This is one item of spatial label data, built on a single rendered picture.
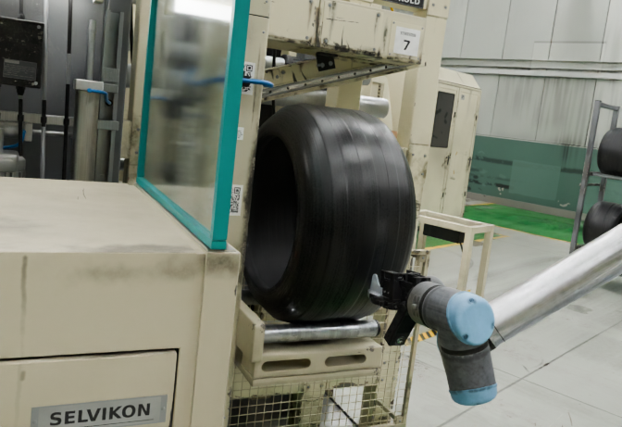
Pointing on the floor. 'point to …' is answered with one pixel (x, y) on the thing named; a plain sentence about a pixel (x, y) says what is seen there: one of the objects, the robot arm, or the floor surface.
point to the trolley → (606, 219)
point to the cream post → (244, 148)
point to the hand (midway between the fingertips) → (372, 294)
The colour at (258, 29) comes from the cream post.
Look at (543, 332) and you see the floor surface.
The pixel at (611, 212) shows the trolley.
